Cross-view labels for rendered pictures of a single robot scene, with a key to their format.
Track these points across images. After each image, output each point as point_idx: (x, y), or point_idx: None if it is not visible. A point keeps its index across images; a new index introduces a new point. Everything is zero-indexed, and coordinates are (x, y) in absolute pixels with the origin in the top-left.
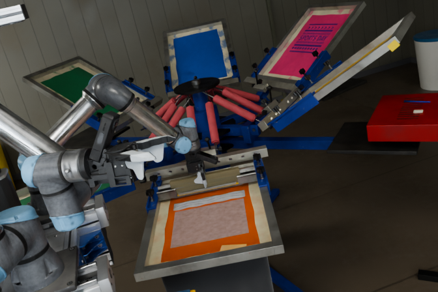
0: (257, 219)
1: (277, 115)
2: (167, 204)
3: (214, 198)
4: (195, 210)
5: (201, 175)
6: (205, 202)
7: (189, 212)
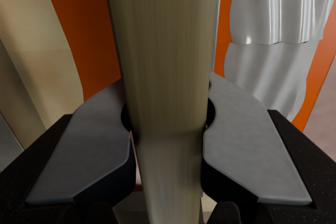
0: None
1: None
2: (205, 195)
3: None
4: (334, 108)
5: (174, 167)
6: (301, 61)
7: (330, 130)
